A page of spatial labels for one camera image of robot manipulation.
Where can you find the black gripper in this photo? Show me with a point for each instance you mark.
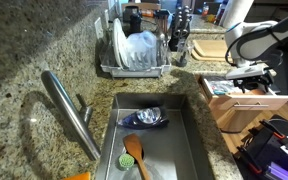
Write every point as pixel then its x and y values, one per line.
pixel 254 81

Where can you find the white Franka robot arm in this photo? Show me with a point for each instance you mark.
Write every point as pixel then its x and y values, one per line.
pixel 250 40

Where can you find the large wooden cutting board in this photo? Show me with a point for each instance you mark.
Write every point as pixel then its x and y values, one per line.
pixel 210 59

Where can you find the small wooden cutting board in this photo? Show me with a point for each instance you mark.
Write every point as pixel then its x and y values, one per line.
pixel 212 48

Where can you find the black countertop appliance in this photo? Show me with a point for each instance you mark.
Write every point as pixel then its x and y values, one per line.
pixel 128 13

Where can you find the plastic bagged cutlery pile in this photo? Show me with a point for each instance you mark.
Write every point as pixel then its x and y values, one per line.
pixel 222 83

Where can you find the white paper towel roll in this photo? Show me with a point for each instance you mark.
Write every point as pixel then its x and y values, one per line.
pixel 237 13

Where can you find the black knife block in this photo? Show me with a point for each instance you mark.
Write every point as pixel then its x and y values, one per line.
pixel 175 40

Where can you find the metal serving spoon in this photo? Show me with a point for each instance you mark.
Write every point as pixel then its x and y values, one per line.
pixel 164 46

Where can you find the stainless steel sink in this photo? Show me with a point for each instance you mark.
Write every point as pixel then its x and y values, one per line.
pixel 170 150

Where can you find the brown wooden utensil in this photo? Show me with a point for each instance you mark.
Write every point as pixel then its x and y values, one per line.
pixel 162 23

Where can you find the dark blue dish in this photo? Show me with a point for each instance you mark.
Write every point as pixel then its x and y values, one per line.
pixel 144 116

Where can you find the grey dish rack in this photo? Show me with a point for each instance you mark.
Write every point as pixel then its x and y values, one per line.
pixel 134 71

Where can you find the wooden spatula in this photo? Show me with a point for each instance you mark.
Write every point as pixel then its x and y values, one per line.
pixel 134 146

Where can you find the black pepper mill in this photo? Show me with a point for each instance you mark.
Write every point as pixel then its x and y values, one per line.
pixel 135 23

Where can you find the white dinner plate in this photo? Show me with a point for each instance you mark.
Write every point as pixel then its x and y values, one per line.
pixel 118 43

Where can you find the green round scrubber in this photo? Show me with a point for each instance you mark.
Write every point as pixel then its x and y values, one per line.
pixel 126 162

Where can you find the steel gooseneck faucet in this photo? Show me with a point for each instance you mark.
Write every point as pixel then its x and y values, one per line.
pixel 70 113

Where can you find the orange sponge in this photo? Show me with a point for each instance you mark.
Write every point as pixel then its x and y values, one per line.
pixel 79 176

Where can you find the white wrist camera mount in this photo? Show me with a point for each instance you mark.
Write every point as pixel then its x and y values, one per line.
pixel 247 71

